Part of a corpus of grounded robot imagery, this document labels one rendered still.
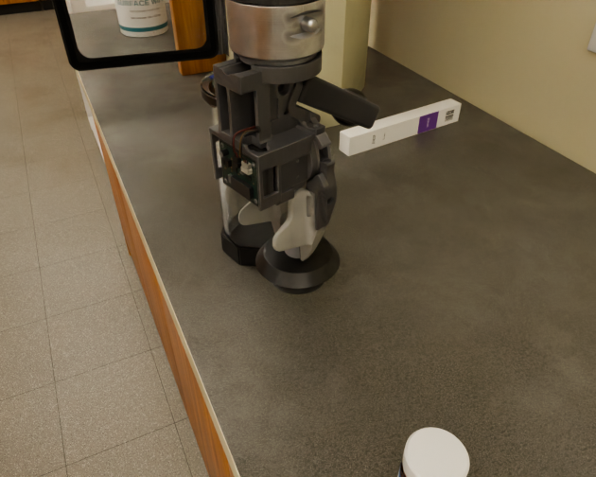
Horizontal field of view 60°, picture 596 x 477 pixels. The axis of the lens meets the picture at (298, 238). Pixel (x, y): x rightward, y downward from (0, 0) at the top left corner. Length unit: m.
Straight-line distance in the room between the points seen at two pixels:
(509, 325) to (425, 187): 0.29
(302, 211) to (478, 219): 0.36
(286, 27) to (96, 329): 1.68
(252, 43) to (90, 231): 2.08
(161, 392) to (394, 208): 1.15
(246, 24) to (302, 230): 0.20
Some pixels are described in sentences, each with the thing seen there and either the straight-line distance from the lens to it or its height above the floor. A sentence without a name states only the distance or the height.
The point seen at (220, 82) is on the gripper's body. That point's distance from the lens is 0.43.
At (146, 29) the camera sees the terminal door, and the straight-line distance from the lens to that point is 1.18.
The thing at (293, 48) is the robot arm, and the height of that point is 1.25.
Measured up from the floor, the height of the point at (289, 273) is 1.02.
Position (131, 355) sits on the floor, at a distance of 1.86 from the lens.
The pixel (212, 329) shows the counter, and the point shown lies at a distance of 0.60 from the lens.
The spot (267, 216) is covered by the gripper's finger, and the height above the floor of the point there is 1.07.
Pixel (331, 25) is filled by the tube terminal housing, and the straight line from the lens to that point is 0.93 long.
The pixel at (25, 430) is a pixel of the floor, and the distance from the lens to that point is 1.81.
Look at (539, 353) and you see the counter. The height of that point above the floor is 0.94.
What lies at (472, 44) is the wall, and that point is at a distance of 1.18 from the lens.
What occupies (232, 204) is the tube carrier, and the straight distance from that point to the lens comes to 0.63.
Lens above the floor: 1.38
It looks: 38 degrees down
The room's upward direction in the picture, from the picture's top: straight up
